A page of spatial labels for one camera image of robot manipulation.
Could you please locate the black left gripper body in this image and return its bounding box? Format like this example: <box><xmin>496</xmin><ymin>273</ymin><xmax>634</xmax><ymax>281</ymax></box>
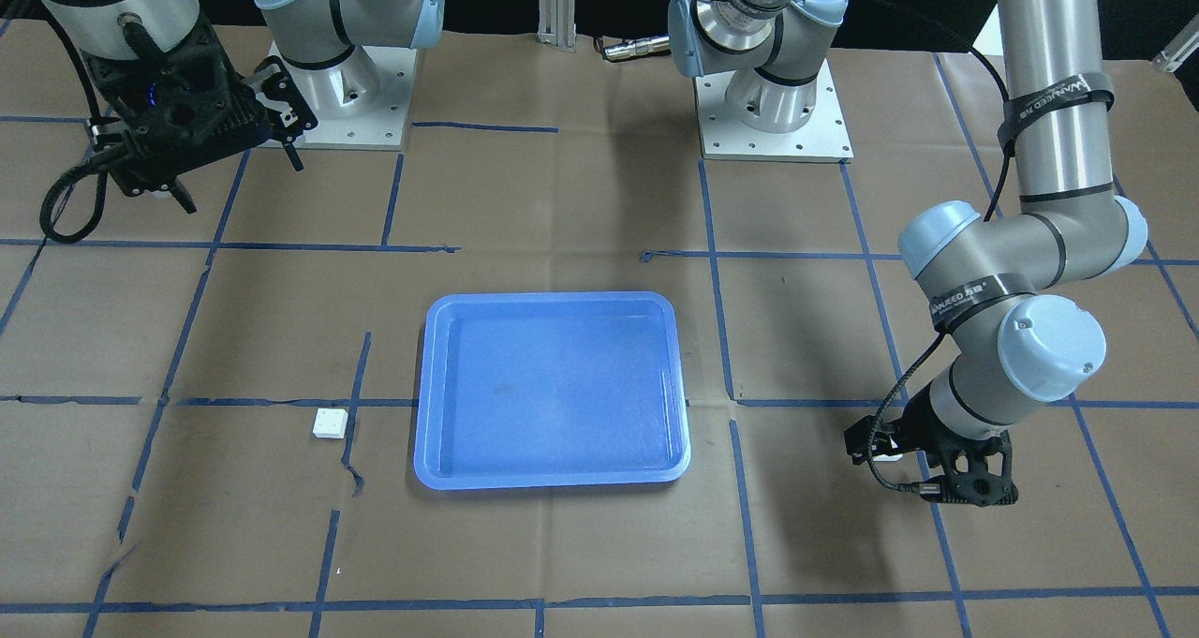
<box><xmin>899</xmin><ymin>385</ymin><xmax>1019</xmax><ymax>507</ymax></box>

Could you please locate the blue plastic tray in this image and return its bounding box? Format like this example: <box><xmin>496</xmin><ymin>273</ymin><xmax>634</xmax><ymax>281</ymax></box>
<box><xmin>414</xmin><ymin>289</ymin><xmax>692</xmax><ymax>490</ymax></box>

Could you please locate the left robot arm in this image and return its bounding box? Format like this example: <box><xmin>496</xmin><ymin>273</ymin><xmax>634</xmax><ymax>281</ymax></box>
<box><xmin>668</xmin><ymin>0</ymin><xmax>1147</xmax><ymax>507</ymax></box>

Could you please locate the metal connector plug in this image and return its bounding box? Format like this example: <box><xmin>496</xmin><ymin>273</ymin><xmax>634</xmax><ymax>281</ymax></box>
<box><xmin>594</xmin><ymin>35</ymin><xmax>671</xmax><ymax>65</ymax></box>

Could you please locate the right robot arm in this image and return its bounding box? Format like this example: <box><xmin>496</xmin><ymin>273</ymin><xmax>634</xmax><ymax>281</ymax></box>
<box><xmin>38</xmin><ymin>0</ymin><xmax>445</xmax><ymax>224</ymax></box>

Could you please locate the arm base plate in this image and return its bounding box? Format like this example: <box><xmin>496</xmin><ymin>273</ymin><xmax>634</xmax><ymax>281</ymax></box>
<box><xmin>693</xmin><ymin>61</ymin><xmax>855</xmax><ymax>163</ymax></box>
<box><xmin>283</xmin><ymin>46</ymin><xmax>422</xmax><ymax>152</ymax></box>

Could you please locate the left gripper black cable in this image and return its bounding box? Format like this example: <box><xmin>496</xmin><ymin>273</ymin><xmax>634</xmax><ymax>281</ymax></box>
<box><xmin>671</xmin><ymin>0</ymin><xmax>1022</xmax><ymax>500</ymax></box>

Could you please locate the aluminium frame post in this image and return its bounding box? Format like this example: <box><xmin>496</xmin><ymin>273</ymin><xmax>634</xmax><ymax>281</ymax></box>
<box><xmin>536</xmin><ymin>0</ymin><xmax>577</xmax><ymax>52</ymax></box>

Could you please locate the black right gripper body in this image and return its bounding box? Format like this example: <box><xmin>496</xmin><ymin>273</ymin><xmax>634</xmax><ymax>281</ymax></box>
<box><xmin>86</xmin><ymin>13</ymin><xmax>273</xmax><ymax>197</ymax></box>

